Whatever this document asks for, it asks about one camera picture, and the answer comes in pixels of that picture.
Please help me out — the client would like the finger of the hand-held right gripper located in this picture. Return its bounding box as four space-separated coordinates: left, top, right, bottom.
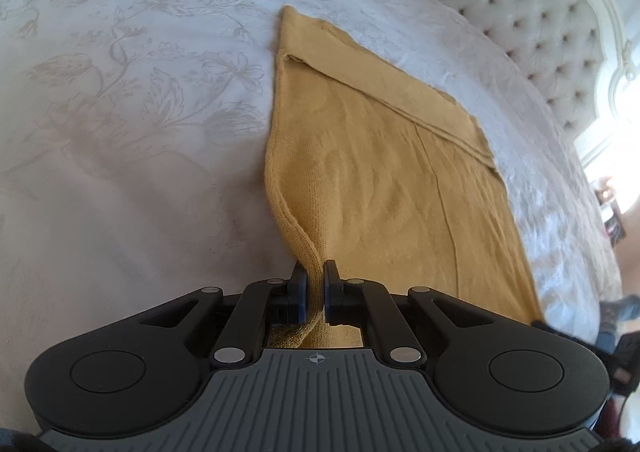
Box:
530 319 609 351

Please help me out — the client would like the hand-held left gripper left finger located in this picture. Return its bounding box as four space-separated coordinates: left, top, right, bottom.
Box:
132 264 308 366

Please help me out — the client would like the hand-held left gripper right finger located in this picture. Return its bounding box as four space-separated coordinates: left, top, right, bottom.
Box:
323 260 497 366

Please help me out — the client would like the yellow knit sweater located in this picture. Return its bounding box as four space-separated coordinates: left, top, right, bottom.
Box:
262 4 546 350

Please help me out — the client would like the cluttered nightstand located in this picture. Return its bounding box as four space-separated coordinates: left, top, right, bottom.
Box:
595 176 629 246

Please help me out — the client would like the bed with white floral bedspread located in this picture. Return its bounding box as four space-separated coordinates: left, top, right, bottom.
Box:
0 0 626 383

